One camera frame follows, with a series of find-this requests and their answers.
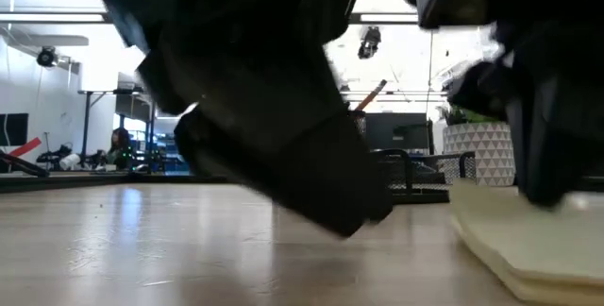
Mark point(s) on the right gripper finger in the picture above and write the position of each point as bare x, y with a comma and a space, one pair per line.
547, 145

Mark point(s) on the yellow sticky note pad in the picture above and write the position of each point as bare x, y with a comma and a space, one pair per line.
528, 249

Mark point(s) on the orange pencil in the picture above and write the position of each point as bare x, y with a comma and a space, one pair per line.
373, 94

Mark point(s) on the black mesh desk organizer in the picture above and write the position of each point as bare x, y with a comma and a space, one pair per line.
424, 174

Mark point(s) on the white patterned plant pot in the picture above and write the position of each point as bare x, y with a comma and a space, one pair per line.
486, 150

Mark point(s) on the green succulent plant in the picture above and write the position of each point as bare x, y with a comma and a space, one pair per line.
464, 116

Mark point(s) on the black computer monitor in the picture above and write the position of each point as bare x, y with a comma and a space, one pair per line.
396, 131

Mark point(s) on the black ceiling spotlight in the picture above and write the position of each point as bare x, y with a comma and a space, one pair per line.
47, 56
369, 44

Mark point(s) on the person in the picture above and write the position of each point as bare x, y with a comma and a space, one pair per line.
120, 147

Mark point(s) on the white roll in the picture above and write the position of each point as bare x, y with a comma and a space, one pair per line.
70, 160

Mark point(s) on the black bar with red end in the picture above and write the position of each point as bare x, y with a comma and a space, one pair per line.
23, 155

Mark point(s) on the black background desk frame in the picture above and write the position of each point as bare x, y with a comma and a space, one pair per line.
86, 126

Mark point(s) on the black wall panel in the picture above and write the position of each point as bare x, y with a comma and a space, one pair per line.
13, 129

